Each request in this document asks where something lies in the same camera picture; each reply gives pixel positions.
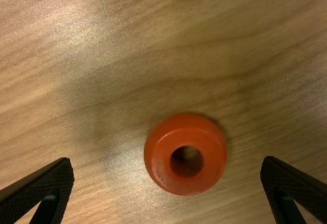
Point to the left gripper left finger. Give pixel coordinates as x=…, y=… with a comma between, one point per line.
x=28, y=193

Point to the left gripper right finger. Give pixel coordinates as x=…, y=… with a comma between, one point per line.
x=288, y=180

